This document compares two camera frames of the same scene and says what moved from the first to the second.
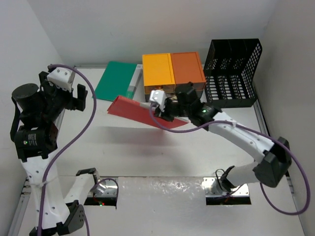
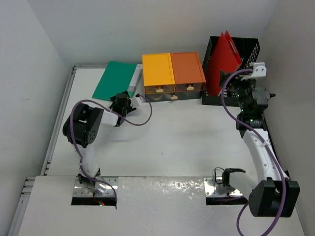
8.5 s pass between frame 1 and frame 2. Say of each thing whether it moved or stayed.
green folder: stayed
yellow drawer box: stayed
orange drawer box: stayed
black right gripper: moved
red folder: moved
